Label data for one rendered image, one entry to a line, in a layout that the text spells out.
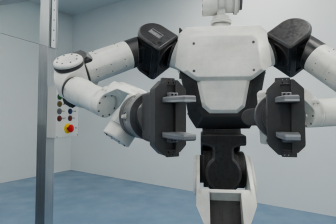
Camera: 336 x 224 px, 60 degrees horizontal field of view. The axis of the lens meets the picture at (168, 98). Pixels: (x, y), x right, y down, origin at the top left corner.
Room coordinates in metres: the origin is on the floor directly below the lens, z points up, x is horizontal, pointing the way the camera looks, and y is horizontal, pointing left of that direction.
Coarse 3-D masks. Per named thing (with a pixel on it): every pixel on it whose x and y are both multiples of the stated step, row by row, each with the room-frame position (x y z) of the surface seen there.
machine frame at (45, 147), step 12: (48, 48) 1.46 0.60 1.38; (48, 60) 1.46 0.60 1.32; (48, 72) 1.46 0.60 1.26; (48, 84) 1.46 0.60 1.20; (48, 144) 1.47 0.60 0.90; (36, 156) 1.47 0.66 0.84; (48, 156) 1.47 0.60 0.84; (36, 168) 1.47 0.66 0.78; (48, 168) 1.47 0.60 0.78; (36, 180) 1.47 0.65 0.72; (48, 180) 1.47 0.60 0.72; (36, 192) 1.47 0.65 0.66; (48, 192) 1.47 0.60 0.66; (36, 204) 1.47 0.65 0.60; (48, 204) 1.48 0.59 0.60; (36, 216) 1.47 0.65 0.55; (48, 216) 1.48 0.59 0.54
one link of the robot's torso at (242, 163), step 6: (210, 150) 0.92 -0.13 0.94; (204, 156) 0.88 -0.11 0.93; (210, 156) 0.87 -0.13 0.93; (234, 156) 0.86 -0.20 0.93; (240, 156) 0.87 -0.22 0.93; (204, 162) 0.87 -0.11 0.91; (240, 162) 0.86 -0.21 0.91; (204, 168) 0.86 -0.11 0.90; (204, 174) 0.86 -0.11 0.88; (204, 180) 0.87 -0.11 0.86; (240, 180) 0.86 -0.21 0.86; (204, 186) 0.89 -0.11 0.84; (210, 186) 0.87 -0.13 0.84; (240, 186) 0.87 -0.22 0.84
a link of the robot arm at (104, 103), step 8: (104, 88) 0.67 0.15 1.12; (112, 88) 0.66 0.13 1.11; (120, 88) 0.65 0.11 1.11; (128, 88) 0.64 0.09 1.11; (136, 88) 0.63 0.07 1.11; (96, 96) 0.67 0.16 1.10; (104, 96) 0.67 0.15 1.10; (112, 96) 0.69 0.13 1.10; (120, 96) 0.68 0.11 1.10; (96, 104) 0.66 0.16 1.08; (104, 104) 0.68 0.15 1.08; (112, 104) 0.70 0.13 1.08; (120, 104) 0.71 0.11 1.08; (96, 112) 0.67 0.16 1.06; (104, 112) 0.69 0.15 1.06; (112, 112) 0.71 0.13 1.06
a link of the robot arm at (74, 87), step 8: (56, 72) 0.76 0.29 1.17; (72, 72) 0.74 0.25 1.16; (80, 72) 0.76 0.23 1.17; (56, 80) 0.75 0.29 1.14; (64, 80) 0.73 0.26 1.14; (72, 80) 0.72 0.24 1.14; (80, 80) 0.72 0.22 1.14; (88, 80) 0.73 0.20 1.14; (64, 88) 0.72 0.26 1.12; (72, 88) 0.71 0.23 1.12; (80, 88) 0.70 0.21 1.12; (88, 88) 0.69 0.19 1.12; (96, 88) 0.69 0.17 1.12; (64, 96) 0.73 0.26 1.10; (72, 96) 0.71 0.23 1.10; (80, 96) 0.69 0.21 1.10; (88, 96) 0.68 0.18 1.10; (72, 104) 0.78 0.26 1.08; (80, 104) 0.70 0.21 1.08; (88, 104) 0.68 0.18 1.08
